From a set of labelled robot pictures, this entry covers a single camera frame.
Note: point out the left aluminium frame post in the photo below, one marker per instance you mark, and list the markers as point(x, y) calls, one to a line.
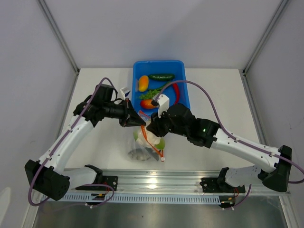
point(57, 33)

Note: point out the clear orange-zipper zip bag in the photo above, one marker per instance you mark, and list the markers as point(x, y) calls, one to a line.
point(133, 145)

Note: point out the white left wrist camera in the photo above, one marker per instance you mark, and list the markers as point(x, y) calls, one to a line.
point(124, 92)

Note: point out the dark green toy cucumber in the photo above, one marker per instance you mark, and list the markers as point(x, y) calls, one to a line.
point(161, 77)

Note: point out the white toy cauliflower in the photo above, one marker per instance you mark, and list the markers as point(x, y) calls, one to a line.
point(147, 139)

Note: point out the blue plastic bin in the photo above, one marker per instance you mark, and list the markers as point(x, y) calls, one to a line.
point(175, 67)

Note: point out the aluminium front rail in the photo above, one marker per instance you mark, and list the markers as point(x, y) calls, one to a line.
point(159, 182)

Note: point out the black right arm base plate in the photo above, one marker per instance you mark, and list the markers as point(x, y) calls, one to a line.
point(216, 185)

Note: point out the white slotted cable duct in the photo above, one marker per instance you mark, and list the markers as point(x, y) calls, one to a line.
point(143, 198)

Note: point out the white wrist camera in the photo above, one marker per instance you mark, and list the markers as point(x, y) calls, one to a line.
point(162, 102)
point(124, 92)

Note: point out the green toy lettuce leaf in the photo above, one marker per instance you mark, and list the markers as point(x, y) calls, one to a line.
point(149, 95)

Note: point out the grey toy fish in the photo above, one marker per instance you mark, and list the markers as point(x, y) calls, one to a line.
point(144, 154)

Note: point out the red toy chili pepper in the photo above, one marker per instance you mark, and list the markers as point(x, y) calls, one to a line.
point(177, 93)

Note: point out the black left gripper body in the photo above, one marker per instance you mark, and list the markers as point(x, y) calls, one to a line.
point(121, 111)

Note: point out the red orange toy mango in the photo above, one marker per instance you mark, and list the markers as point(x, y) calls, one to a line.
point(147, 104)

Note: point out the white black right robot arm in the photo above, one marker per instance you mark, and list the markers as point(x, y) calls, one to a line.
point(270, 165)

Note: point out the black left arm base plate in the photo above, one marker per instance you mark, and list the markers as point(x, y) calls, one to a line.
point(111, 181)

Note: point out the green toy chili pepper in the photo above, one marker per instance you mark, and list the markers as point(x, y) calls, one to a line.
point(160, 87)

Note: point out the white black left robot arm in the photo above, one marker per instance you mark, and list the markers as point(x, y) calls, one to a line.
point(47, 175)

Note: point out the aluminium frame post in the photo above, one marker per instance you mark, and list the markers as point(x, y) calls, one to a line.
point(57, 33)
point(283, 4)

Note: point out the yellow orange toy mango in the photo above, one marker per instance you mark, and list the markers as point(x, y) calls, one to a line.
point(143, 83)

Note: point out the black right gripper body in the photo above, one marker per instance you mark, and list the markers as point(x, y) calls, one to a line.
point(165, 121)

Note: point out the right aluminium frame post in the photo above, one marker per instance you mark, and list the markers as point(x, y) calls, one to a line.
point(283, 4)

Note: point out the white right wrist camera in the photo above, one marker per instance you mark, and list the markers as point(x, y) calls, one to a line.
point(162, 102)

